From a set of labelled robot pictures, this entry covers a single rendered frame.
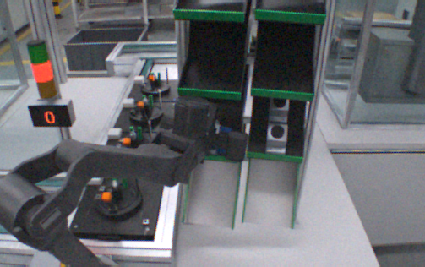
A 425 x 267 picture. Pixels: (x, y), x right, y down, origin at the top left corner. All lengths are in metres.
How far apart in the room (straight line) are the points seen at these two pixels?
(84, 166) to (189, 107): 0.23
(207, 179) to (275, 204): 0.19
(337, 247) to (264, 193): 0.30
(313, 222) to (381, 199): 0.76
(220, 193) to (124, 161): 0.49
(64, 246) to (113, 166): 0.12
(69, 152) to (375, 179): 1.50
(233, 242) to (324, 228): 0.29
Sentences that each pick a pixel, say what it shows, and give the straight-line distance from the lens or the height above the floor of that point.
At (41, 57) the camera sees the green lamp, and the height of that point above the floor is 1.38.
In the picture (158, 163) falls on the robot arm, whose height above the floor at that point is 1.36.
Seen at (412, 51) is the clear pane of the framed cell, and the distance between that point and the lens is 1.60.
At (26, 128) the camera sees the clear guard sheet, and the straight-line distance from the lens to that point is 1.18.
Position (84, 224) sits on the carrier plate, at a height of 0.97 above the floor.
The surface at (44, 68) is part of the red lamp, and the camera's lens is 0.99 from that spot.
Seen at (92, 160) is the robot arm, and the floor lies 1.44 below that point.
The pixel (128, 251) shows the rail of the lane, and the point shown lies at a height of 0.96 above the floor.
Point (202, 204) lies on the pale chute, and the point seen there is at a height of 1.03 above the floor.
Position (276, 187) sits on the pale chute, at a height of 1.06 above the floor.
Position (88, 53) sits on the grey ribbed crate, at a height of 0.76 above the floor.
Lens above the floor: 1.67
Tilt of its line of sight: 33 degrees down
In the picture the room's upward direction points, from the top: straight up
